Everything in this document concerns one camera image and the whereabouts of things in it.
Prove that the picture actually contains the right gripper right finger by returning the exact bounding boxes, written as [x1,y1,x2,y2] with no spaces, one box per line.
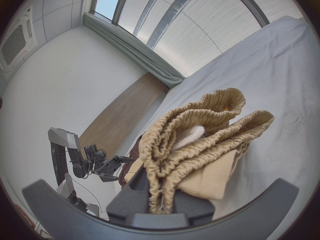
[172,190,216,221]

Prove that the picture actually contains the white ceiling air conditioner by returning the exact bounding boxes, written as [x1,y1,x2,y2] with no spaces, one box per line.
[0,8,38,72]

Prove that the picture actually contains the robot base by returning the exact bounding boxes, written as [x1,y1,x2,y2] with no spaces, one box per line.
[55,173,103,221]

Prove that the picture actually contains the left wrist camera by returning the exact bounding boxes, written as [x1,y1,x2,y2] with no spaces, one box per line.
[84,144,97,157]

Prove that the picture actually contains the tan trousers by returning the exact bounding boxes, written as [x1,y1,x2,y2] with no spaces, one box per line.
[124,87,275,214]

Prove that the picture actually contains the bed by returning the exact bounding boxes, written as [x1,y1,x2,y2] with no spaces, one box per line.
[79,16,320,221]

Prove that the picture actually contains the dark brown garment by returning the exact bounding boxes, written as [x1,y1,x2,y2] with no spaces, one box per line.
[117,131,147,187]

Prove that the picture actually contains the window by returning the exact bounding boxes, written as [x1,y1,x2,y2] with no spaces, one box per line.
[85,0,309,78]

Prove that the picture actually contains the grey-green curtain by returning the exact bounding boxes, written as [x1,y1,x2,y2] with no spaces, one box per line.
[82,13,186,89]

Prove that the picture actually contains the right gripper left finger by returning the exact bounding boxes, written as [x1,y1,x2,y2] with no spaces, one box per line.
[106,164,151,225]

